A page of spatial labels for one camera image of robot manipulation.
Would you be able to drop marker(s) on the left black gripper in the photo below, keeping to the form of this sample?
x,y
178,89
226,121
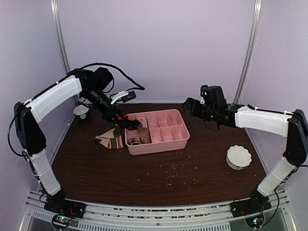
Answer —
x,y
109,114

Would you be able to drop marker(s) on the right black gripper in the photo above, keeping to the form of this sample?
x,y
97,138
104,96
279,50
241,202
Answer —
x,y
188,102

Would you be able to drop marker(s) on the argyle black red orange sock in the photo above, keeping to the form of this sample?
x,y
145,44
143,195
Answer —
x,y
127,122

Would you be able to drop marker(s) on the striped beige green sock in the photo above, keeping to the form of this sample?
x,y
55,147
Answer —
x,y
112,139

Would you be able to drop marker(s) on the pink divided organizer box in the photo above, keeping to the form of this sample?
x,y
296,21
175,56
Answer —
x,y
167,132

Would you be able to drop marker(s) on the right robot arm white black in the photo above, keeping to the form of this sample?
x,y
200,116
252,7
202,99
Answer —
x,y
291,125

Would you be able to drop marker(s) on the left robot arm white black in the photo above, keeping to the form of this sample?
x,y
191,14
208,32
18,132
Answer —
x,y
88,82

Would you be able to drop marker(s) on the rolled socks in box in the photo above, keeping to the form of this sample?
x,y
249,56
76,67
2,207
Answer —
x,y
142,132

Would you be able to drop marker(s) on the dark bowl white inside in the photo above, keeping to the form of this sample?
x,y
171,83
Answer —
x,y
81,112

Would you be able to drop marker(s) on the white scalloped bowl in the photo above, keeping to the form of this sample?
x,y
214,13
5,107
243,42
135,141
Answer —
x,y
238,157

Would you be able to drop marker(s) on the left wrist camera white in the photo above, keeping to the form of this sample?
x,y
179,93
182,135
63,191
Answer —
x,y
123,96

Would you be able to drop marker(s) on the right aluminium frame post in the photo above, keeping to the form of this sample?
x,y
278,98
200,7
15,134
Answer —
x,y
252,44

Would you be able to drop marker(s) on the aluminium frame post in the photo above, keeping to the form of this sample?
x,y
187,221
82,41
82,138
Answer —
x,y
59,33
252,44

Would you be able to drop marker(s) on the left aluminium frame post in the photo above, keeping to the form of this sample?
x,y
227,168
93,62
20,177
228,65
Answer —
x,y
59,33

